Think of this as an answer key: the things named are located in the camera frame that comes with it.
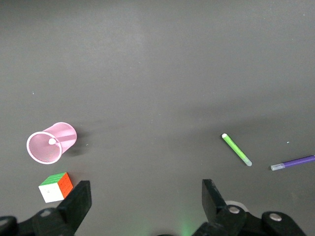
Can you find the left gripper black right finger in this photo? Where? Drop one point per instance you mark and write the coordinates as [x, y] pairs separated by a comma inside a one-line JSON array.
[[214, 204]]

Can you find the multicoloured puzzle cube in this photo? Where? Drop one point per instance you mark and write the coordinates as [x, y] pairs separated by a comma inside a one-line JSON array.
[[55, 189]]

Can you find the translucent pink plastic cup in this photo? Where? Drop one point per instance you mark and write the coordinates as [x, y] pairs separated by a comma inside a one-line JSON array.
[[66, 132]]

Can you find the green marker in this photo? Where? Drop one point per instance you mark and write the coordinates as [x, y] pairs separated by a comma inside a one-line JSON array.
[[236, 150]]

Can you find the purple marker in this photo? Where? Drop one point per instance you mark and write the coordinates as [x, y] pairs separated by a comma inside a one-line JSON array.
[[295, 162]]

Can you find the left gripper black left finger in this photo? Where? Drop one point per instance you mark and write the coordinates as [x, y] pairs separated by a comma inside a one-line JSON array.
[[73, 204]]

